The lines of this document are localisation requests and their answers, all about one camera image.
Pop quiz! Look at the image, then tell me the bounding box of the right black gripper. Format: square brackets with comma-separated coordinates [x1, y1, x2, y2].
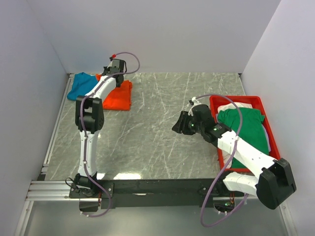
[171, 111, 204, 136]

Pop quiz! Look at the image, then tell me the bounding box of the orange t shirt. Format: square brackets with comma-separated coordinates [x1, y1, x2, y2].
[95, 78, 132, 111]

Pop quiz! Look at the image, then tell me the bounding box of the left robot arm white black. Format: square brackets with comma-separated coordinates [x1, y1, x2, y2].
[74, 58, 127, 198]

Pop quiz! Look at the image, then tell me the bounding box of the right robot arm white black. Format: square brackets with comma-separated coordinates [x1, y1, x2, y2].
[172, 104, 297, 209]

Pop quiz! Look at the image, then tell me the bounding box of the folded blue t shirt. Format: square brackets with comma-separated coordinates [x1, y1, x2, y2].
[67, 72, 98, 101]

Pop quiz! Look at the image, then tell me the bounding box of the red plastic bin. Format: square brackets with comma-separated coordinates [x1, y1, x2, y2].
[209, 95, 284, 173]

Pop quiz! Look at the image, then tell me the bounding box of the white t shirt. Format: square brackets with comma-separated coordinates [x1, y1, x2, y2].
[218, 102, 253, 114]

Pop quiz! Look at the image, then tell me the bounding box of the green t shirt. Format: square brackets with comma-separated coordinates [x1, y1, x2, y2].
[217, 107, 269, 155]

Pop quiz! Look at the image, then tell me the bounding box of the black base beam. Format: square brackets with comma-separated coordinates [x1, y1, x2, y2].
[68, 178, 237, 212]

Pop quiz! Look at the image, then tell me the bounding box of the lavender t shirt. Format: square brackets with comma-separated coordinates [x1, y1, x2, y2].
[262, 124, 271, 152]

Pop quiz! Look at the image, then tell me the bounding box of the aluminium frame rail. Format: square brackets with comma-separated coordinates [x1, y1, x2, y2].
[14, 74, 74, 236]

